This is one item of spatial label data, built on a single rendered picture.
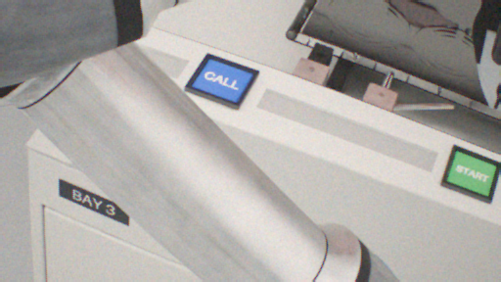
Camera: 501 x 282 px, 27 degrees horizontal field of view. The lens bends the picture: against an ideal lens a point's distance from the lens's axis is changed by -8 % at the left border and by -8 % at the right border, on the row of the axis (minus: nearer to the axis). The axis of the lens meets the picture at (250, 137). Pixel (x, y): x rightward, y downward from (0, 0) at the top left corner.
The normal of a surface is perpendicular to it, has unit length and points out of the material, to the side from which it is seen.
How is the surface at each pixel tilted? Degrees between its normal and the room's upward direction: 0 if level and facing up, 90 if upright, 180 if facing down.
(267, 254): 58
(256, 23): 0
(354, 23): 0
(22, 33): 84
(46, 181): 90
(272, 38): 0
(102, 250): 90
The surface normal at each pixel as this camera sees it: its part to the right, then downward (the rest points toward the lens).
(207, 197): 0.44, 0.22
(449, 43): 0.14, -0.70
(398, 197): -0.35, 0.63
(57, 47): 0.19, 0.84
